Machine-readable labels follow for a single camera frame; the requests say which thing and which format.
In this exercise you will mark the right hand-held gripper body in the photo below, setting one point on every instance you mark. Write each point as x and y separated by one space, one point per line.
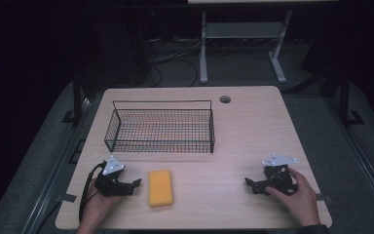
279 178

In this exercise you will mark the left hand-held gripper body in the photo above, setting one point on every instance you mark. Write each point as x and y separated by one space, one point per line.
110 183

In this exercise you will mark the yellow sponge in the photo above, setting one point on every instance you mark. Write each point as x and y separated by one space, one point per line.
160 188

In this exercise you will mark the person's left hand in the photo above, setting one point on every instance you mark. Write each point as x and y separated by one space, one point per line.
99 204

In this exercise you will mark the person's right hand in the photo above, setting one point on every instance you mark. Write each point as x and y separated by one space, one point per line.
300 198

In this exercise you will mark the grey tape tab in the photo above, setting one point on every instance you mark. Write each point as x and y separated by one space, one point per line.
67 197
324 198

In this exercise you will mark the aluminium floor rail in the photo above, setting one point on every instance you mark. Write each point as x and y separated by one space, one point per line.
363 162
55 165

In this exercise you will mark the black metal stand post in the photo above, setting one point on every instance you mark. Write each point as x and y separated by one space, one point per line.
344 100
77 100

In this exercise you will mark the white desk frame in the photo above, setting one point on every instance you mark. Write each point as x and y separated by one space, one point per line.
240 30

